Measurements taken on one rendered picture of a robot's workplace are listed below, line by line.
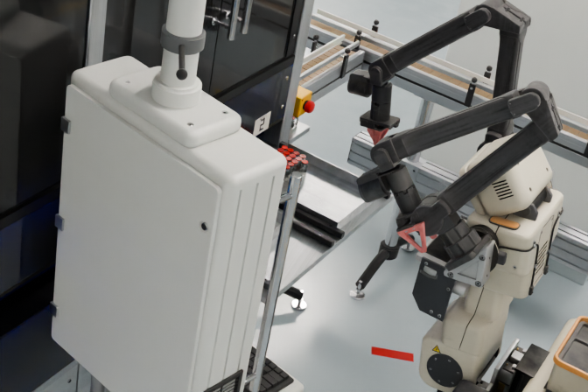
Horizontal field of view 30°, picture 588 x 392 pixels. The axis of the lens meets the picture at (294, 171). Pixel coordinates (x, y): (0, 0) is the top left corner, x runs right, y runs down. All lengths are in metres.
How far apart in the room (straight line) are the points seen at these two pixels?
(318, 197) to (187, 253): 1.14
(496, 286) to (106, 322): 0.99
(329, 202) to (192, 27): 1.26
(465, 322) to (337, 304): 1.44
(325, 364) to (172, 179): 1.99
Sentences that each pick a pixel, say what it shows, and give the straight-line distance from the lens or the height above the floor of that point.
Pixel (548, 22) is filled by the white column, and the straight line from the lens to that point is 4.45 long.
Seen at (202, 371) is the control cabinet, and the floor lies 1.07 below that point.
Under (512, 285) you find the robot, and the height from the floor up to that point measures 1.05.
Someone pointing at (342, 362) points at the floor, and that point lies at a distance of 4.06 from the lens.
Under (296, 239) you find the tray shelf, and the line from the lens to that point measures 3.08.
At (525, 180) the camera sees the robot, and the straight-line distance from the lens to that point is 2.70.
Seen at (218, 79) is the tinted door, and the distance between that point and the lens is 2.99.
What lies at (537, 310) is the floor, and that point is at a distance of 4.60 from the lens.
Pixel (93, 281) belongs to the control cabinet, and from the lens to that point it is 2.50.
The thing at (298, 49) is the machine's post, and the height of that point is 1.22.
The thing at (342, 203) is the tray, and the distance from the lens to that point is 3.27.
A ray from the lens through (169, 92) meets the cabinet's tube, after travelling 2.16.
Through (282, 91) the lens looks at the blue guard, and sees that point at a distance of 3.34.
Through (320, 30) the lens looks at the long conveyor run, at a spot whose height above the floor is 0.93.
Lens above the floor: 2.66
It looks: 32 degrees down
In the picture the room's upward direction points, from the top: 11 degrees clockwise
